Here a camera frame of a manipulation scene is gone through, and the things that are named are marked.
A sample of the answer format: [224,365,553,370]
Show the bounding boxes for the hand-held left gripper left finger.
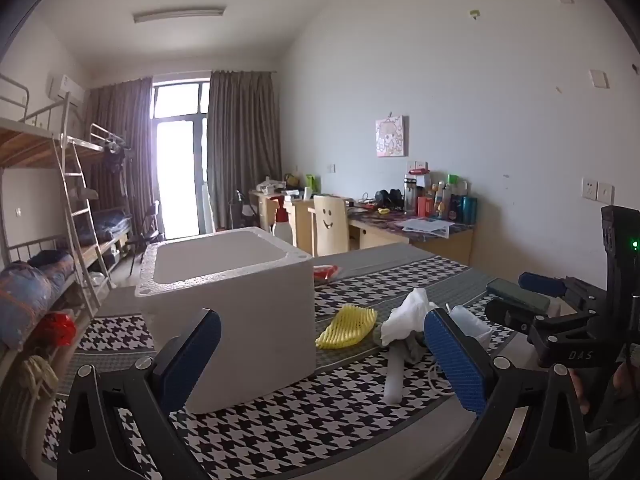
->
[57,308,222,480]

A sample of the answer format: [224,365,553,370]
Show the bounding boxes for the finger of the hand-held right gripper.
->
[484,298,549,336]
[519,272,607,312]

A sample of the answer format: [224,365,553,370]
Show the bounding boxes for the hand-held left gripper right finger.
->
[424,307,596,480]

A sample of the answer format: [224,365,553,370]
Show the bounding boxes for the grey sock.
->
[372,329,428,367]

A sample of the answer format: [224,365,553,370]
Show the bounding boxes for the white foam box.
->
[135,226,316,415]

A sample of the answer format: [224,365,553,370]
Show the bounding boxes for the white plastic bag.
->
[380,288,442,347]

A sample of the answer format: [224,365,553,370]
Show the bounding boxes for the yellow foam fruit net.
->
[315,304,379,350]

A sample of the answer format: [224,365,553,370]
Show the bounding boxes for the person's right hand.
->
[567,367,592,414]

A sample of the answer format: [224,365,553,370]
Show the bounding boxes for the dark green case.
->
[486,277,551,312]

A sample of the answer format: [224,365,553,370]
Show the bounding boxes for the clear plastic container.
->
[446,304,492,347]

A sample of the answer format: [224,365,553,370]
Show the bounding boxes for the white foam tube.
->
[384,342,407,404]

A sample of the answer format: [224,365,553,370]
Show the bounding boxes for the houndstooth tablecloth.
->
[42,249,532,480]

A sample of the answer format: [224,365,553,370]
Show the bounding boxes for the group of toiletry bottles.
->
[417,173,479,225]

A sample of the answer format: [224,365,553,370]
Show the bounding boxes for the black folding chair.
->
[124,202,164,275]

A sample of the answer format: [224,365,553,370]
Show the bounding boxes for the printed paper sheets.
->
[400,217,456,239]

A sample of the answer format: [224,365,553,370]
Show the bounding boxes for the wooden desk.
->
[249,189,474,267]

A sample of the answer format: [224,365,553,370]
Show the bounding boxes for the red plastic bag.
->
[37,311,78,347]

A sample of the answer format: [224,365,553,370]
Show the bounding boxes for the white pump bottle red top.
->
[272,195,294,241]

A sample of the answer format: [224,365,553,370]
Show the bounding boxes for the blue folded bedding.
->
[92,207,134,244]

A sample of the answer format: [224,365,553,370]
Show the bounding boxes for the steel thermos flask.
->
[403,172,424,214]

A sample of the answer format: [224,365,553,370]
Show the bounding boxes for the glass balcony door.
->
[149,79,211,241]

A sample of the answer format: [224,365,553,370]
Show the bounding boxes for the black headphones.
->
[374,188,404,209]

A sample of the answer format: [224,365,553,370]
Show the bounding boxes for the person's grey clothing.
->
[584,416,640,480]

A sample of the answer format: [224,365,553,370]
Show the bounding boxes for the metal bunk ladder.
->
[52,135,114,319]

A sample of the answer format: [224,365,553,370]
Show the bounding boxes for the wooden chair with smiley face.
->
[312,195,351,257]

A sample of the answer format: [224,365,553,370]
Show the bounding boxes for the blue bundled quilt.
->
[0,250,77,352]

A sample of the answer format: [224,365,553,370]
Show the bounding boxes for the brown curtain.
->
[86,77,154,216]
[206,70,282,232]

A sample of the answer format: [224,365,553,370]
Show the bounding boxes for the dark hanging clothes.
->
[102,140,132,175]

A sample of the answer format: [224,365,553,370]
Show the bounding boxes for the metal bunk bed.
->
[0,74,162,376]

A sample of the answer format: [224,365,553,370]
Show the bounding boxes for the white air conditioner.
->
[47,74,86,106]

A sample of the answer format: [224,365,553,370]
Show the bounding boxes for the ceiling tube lamp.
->
[132,6,227,24]

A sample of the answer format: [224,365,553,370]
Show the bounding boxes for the white cable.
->
[429,364,457,397]

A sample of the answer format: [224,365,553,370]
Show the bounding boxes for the double wall socket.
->
[581,177,615,204]

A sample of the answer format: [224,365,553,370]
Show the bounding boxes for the coiled beige rope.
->
[22,355,59,399]

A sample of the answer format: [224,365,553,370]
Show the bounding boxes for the pink cartoon wall picture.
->
[375,115,409,158]

